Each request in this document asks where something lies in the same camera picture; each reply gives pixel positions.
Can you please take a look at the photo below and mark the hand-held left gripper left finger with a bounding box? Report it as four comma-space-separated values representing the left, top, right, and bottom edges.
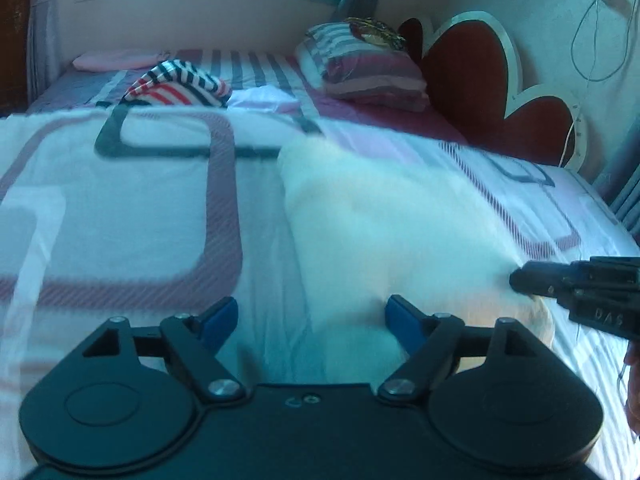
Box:
82, 296, 246, 403

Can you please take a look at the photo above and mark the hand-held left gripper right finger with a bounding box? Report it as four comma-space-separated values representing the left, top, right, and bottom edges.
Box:
377, 295, 546, 403

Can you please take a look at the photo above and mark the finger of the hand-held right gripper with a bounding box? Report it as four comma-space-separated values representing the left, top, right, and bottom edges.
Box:
509, 260, 576, 303

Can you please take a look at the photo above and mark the white garment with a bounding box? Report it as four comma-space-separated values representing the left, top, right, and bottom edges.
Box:
277, 137, 556, 386

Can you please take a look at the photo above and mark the striped clothes pile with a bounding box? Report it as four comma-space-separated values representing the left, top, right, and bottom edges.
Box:
120, 60, 233, 108

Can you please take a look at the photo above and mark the person's right hand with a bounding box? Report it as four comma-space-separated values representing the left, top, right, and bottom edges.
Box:
624, 342, 640, 431

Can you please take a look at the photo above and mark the grey curtain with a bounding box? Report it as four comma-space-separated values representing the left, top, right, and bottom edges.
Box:
595, 115, 640, 246

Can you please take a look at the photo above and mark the white patterned blanket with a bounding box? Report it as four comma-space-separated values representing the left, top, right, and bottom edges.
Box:
0, 105, 640, 480

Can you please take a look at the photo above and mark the red heart-shaped headboard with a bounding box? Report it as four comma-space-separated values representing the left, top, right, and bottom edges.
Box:
397, 10, 588, 171

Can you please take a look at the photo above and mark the white cloth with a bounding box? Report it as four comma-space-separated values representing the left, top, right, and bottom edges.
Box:
227, 86, 301, 113

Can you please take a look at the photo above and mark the striped pillow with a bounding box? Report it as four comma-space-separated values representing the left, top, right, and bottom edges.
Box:
295, 22, 431, 111

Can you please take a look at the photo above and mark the purple striped bedsheet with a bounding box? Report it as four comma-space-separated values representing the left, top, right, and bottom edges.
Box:
25, 49, 468, 146

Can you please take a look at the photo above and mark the pink cloth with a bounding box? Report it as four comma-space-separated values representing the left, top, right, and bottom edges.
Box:
72, 50, 171, 71

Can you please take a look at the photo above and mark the printed cloth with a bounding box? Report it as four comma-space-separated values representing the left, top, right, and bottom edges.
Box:
345, 17, 408, 51

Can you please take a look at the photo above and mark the sheer curtain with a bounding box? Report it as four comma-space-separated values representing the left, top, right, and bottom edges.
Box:
27, 0, 76, 101

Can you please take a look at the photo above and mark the brown wardrobe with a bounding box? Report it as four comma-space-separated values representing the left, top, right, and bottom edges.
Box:
0, 0, 31, 111

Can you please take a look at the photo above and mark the wall cable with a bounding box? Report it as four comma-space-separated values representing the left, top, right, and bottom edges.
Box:
570, 0, 631, 83

